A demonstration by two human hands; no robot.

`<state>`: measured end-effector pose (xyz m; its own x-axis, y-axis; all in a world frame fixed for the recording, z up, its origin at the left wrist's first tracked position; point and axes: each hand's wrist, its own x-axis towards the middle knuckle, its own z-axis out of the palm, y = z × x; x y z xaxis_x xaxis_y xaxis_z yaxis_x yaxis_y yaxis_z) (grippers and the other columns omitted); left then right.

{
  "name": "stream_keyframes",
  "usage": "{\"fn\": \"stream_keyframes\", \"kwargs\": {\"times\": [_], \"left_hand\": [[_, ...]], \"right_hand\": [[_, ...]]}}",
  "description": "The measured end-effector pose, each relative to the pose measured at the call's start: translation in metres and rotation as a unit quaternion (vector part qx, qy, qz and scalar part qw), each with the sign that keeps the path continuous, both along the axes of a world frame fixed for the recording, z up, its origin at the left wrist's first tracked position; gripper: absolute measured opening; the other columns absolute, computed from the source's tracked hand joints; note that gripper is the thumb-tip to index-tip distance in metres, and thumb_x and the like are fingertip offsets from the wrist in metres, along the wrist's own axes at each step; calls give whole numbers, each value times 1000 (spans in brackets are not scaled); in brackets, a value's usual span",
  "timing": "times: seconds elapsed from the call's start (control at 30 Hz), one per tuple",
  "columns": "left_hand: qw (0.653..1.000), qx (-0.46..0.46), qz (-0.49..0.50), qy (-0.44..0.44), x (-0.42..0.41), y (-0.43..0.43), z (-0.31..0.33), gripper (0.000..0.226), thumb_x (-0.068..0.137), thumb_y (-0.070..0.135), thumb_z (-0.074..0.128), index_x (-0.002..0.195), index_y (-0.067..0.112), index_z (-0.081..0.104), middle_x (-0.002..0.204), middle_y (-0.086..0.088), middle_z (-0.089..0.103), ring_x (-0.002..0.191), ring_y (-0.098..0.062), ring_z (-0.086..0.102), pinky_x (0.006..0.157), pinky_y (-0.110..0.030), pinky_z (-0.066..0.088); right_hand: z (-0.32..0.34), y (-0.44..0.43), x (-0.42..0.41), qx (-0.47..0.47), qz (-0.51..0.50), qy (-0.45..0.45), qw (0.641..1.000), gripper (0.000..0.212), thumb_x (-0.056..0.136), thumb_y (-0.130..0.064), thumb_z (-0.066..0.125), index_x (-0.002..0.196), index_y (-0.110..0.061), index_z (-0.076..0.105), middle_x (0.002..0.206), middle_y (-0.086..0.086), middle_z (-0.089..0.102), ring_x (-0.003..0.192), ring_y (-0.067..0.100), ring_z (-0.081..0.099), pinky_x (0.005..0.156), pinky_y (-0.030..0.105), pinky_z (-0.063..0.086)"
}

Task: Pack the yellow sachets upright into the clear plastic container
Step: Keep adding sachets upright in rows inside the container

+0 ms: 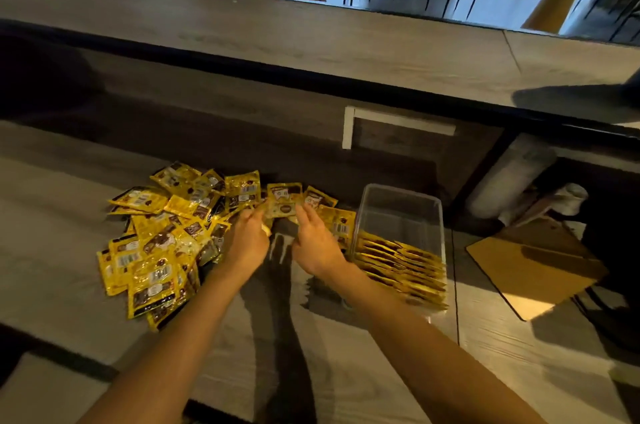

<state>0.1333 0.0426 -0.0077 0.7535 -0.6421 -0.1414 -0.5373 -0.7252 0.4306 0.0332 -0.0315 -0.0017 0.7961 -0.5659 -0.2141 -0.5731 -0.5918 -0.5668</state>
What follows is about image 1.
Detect person's right hand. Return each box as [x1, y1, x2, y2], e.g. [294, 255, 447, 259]
[291, 202, 349, 280]

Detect person's left hand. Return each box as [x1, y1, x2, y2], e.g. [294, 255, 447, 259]
[219, 205, 274, 275]

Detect yellow snack packet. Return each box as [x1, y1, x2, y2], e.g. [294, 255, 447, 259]
[266, 182, 304, 219]

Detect person's left forearm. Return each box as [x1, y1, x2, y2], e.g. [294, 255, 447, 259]
[77, 263, 251, 424]

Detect person's right forearm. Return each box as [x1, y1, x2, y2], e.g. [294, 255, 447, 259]
[322, 261, 548, 424]

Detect clear plastic container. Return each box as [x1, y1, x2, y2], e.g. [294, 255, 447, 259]
[346, 183, 450, 325]

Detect pile of yellow packets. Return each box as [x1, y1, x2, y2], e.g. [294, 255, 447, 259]
[96, 161, 357, 332]

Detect row of yellow packets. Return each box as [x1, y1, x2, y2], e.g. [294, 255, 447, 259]
[352, 231, 449, 312]

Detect white paper roll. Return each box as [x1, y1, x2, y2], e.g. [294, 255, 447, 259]
[466, 133, 557, 220]

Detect brown cardboard sheet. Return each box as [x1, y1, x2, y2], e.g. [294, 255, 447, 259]
[466, 215, 609, 322]

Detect white crumpled cloth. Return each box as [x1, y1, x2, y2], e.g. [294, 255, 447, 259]
[549, 182, 589, 217]

